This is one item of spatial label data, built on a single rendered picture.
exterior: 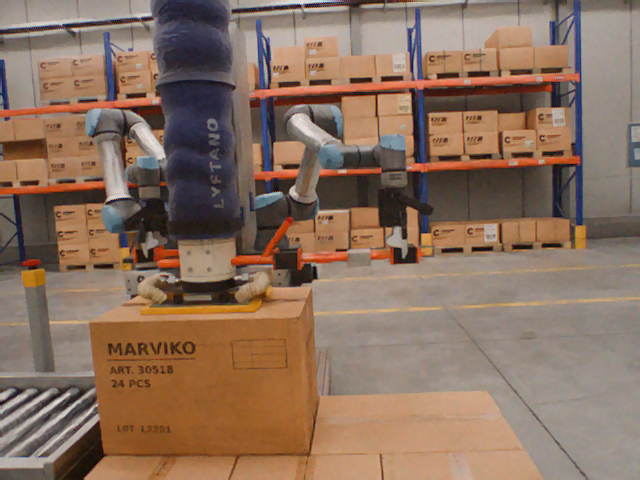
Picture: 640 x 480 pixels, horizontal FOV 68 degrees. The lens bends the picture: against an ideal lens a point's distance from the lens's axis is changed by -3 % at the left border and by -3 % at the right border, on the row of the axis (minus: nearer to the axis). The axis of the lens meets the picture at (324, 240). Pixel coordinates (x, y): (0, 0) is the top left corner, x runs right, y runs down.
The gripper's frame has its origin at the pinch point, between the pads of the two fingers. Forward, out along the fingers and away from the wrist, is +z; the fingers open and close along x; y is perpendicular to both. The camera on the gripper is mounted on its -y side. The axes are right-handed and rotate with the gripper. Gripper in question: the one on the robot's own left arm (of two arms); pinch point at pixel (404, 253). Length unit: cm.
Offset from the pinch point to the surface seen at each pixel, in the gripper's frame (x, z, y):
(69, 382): -30, 50, 131
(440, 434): 11, 53, -8
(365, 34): -846, -317, -27
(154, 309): 15, 11, 73
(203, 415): 20, 41, 59
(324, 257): 3.4, -0.3, 23.9
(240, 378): 20, 30, 48
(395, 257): 3.5, 0.7, 2.9
